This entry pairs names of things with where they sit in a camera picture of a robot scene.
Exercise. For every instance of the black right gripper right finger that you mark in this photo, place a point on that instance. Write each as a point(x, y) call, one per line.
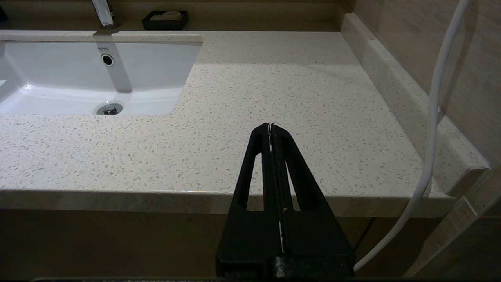
point(313, 243)

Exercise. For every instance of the beige soap bar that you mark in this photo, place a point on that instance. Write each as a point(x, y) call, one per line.
point(168, 15)

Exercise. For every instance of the white ceramic sink basin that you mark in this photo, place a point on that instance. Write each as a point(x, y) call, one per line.
point(58, 78)

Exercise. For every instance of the chrome sink drain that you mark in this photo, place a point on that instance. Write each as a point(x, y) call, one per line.
point(109, 109)

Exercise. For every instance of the black soap dish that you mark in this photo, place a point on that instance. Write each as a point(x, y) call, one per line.
point(164, 24)

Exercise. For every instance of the chrome faucet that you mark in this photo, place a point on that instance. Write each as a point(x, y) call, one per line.
point(103, 13)

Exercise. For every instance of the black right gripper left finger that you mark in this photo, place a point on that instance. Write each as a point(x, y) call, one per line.
point(242, 243)

